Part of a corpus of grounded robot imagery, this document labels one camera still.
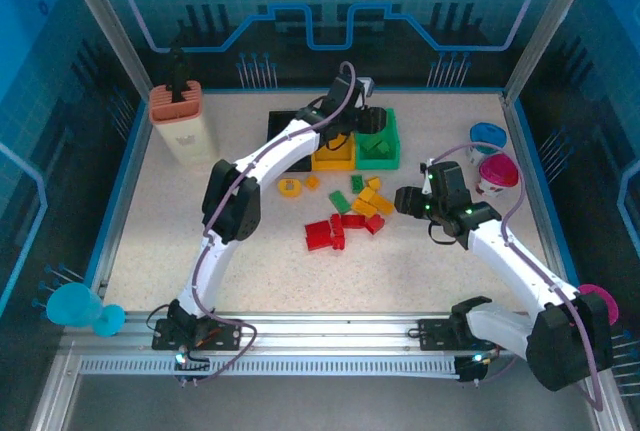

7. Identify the green plastic bin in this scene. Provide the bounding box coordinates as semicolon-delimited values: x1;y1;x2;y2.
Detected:
353;108;401;171

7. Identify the yellow plastic bin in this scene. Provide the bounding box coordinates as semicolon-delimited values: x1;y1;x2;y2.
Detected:
310;138;357;172

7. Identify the black plastic bin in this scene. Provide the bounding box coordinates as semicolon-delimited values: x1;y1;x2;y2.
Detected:
267;109;315;173

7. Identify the white cup with pink lid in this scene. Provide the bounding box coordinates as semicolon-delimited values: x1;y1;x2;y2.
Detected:
477;153;521;200

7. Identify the white cup with blue lid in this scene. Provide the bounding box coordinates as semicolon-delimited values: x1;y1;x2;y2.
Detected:
468;122;508;165

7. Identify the beige holder with salmon top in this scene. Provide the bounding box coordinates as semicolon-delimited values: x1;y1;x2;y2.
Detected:
148;79;220;167

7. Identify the black controller board with LED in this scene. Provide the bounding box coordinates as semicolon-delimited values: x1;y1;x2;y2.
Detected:
172;348;211;387
457;350;494;386

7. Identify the magenta goblet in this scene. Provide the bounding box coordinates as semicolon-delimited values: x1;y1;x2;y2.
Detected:
577;284;620;325

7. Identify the cyan goblet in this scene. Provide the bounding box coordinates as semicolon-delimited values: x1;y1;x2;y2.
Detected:
46;283;126;338

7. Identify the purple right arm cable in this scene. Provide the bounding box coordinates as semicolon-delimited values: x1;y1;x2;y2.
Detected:
424;142;604;411

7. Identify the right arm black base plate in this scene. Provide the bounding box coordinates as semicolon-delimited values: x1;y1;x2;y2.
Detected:
418;318;509;352

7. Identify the aluminium mounting rail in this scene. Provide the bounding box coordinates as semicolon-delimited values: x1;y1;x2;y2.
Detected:
62;310;601;357

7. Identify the black tool handle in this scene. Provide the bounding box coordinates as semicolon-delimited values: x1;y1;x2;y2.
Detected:
167;48;191;104

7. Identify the slotted cable duct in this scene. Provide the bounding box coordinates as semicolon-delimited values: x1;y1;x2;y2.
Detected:
79;356;461;377

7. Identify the aluminium frame post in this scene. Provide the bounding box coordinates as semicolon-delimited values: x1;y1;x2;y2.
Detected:
502;0;603;105
55;0;155;97

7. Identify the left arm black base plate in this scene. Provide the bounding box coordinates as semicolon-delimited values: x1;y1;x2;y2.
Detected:
152;318;251;352

